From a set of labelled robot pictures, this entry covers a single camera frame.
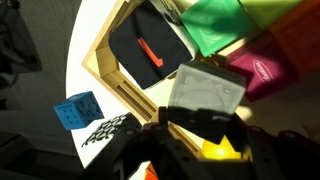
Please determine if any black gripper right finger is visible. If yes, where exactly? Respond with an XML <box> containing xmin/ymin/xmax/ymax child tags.
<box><xmin>229</xmin><ymin>114</ymin><xmax>320</xmax><ymax>180</ymax></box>

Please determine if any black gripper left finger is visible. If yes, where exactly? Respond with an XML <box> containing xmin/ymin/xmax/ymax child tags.
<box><xmin>78</xmin><ymin>107</ymin><xmax>198</xmax><ymax>180</ymax></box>

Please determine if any grey block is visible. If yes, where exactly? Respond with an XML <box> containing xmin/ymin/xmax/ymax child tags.
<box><xmin>166</xmin><ymin>62</ymin><xmax>247</xmax><ymax>145</ymax></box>

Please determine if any orange rainbow block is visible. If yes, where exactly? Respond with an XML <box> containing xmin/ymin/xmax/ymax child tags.
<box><xmin>145</xmin><ymin>163</ymin><xmax>159</xmax><ymax>180</ymax></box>

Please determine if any black and white patterned block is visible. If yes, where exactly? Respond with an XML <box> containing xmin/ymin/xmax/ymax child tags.
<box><xmin>82</xmin><ymin>113</ymin><xmax>142</xmax><ymax>147</ymax></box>

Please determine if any yellow round block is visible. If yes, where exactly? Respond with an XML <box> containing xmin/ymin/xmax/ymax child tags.
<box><xmin>202</xmin><ymin>136</ymin><xmax>241</xmax><ymax>160</ymax></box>

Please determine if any blue cube block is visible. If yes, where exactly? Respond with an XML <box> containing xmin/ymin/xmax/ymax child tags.
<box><xmin>54</xmin><ymin>91</ymin><xmax>104</xmax><ymax>130</ymax></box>

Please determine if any magenta block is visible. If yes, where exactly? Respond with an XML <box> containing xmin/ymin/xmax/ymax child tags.
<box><xmin>227</xmin><ymin>32</ymin><xmax>298</xmax><ymax>102</ymax></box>

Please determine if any black block with red mark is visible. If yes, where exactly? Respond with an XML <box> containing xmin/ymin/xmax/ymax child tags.
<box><xmin>108</xmin><ymin>0</ymin><xmax>197</xmax><ymax>89</ymax></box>

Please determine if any orange red block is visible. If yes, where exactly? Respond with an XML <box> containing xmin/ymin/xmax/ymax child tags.
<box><xmin>268</xmin><ymin>0</ymin><xmax>320</xmax><ymax>74</ymax></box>

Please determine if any lime green block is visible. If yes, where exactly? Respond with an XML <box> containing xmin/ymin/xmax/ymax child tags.
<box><xmin>239</xmin><ymin>0</ymin><xmax>303</xmax><ymax>28</ymax></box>

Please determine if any wooden tray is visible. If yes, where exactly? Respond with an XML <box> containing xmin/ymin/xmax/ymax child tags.
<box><xmin>81</xmin><ymin>0</ymin><xmax>254</xmax><ymax>160</ymax></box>

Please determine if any round white table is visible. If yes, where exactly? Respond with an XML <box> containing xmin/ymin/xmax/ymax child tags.
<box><xmin>65</xmin><ymin>0</ymin><xmax>320</xmax><ymax>180</ymax></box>

